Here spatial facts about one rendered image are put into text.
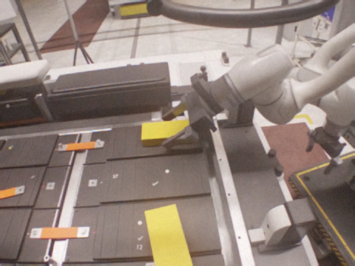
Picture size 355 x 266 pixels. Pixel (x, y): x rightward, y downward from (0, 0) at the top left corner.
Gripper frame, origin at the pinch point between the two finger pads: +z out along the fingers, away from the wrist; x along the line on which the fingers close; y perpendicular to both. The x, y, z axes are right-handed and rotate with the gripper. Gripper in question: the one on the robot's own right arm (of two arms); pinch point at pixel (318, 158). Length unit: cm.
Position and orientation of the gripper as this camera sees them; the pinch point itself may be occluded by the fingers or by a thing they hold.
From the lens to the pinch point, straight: 115.0
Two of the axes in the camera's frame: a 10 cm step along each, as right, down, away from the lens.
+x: -2.6, -6.5, 7.1
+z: 0.6, 7.2, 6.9
